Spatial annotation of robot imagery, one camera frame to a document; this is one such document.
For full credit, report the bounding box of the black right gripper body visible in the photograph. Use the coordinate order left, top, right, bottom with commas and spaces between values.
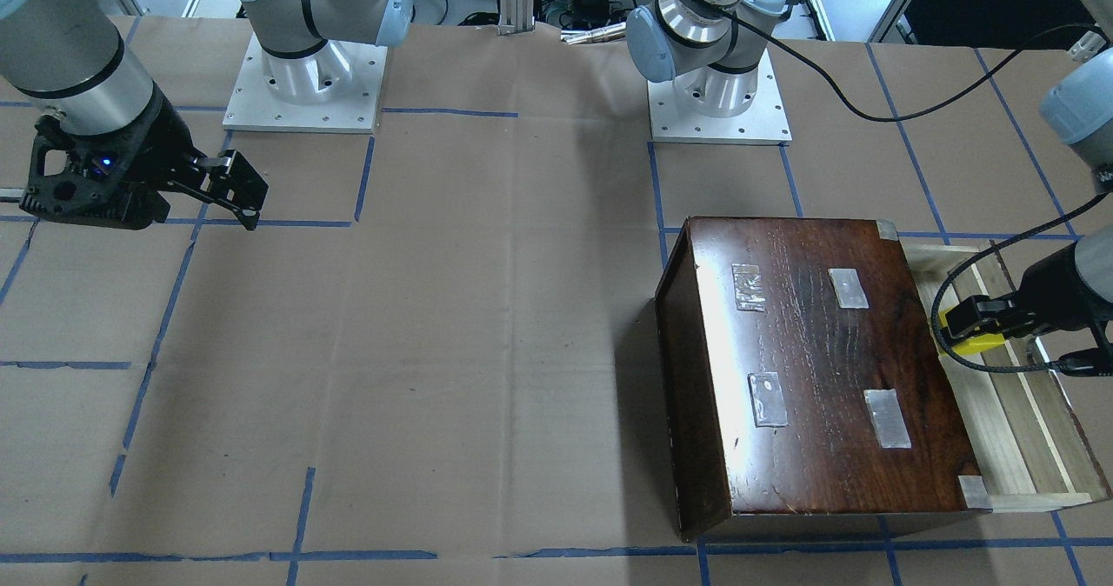
19, 90, 200, 230

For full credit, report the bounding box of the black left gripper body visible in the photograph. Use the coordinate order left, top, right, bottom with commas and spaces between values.
1015, 244, 1099, 334

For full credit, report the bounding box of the light wooden drawer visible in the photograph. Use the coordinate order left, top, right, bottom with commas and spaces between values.
902, 244, 1110, 511

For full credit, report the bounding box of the yellow cube block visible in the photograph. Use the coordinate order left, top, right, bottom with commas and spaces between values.
943, 334, 1007, 356

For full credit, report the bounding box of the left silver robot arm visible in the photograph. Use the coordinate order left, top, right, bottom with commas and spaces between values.
626, 0, 1110, 352

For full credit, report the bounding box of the dark wooden drawer cabinet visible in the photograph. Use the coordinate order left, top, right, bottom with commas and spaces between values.
653, 216, 982, 542

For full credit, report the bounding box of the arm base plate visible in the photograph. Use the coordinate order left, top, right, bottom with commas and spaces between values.
223, 37, 390, 135
648, 52, 794, 145

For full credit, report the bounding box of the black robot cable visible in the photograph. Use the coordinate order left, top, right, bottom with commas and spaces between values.
630, 0, 1113, 378

